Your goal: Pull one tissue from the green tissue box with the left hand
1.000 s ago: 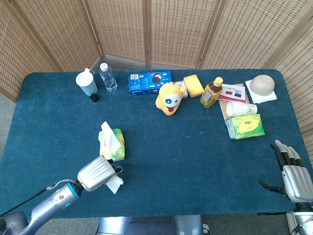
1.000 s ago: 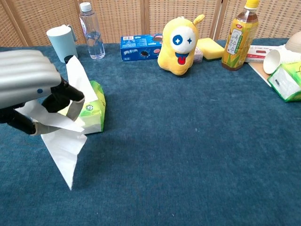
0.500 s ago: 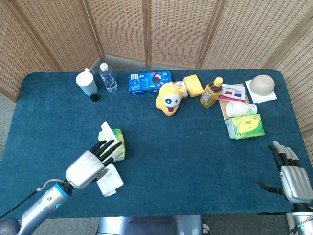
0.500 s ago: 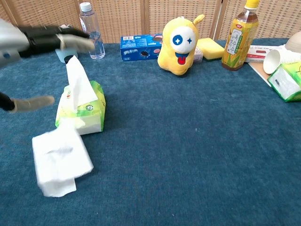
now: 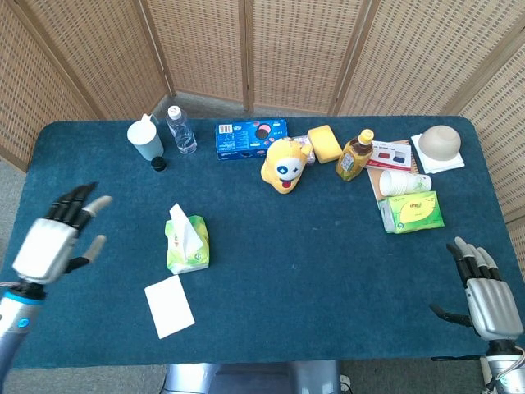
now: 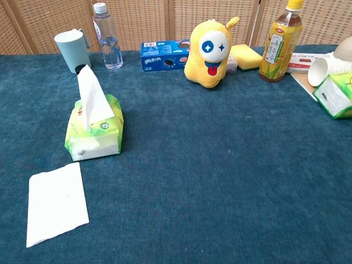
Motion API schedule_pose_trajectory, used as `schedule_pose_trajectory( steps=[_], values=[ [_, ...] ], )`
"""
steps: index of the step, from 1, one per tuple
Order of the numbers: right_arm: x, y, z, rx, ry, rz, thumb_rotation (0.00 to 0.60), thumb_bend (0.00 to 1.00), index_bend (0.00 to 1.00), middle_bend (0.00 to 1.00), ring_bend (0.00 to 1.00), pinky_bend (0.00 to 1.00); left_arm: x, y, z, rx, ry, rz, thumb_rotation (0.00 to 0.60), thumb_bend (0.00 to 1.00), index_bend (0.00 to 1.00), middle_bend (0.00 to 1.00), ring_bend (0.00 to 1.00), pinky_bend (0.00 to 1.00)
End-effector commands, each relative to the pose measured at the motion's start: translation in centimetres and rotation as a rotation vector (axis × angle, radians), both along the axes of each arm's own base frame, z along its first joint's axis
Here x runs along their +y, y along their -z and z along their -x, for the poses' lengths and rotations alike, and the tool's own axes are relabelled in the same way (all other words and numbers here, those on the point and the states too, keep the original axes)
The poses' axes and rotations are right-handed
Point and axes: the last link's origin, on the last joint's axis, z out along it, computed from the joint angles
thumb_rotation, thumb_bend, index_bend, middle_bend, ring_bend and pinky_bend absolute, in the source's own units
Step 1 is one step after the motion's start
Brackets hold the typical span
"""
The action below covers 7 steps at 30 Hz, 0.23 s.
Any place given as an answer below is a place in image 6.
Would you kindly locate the white tissue sheet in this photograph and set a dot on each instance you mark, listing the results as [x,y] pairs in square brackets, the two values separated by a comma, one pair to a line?
[92,99]
[55,203]

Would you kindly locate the dark teal table cloth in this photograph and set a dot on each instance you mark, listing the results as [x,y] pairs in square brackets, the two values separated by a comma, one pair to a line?
[192,178]

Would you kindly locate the yellow one-eyed plush toy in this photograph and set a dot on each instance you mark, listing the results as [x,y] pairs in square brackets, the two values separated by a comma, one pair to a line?
[203,74]

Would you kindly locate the green plastic tissue pack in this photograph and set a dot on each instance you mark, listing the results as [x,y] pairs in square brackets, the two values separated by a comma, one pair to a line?
[334,99]
[110,134]

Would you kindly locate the blue cookie box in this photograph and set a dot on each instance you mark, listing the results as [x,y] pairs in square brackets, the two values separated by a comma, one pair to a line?
[158,56]

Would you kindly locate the small pink white box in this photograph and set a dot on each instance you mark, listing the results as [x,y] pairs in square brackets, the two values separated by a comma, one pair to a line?
[231,64]

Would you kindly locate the yellow green sponge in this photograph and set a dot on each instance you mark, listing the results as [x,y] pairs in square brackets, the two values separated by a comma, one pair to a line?
[246,56]

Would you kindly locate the clear plastic water bottle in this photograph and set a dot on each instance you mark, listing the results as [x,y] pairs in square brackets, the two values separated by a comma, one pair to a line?
[110,46]

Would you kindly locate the rattan folding screen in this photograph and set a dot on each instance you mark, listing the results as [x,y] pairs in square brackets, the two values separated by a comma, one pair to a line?
[143,22]

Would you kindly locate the yellow corn tea bottle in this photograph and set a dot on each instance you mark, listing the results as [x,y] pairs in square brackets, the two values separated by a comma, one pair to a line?
[277,52]

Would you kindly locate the light blue plastic cup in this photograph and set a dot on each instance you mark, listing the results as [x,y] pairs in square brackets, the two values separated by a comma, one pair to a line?
[71,49]

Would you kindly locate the light wooden board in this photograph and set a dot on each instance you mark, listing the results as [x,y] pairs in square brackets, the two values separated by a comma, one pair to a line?
[303,83]

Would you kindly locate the flat red white box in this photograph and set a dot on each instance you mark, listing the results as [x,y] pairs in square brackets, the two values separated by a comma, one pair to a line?
[301,61]

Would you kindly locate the white paper cup stack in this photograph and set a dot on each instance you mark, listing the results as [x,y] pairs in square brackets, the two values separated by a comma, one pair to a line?
[319,71]

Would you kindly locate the beige bowl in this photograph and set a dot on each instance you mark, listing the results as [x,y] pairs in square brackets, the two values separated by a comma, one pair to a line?
[345,50]

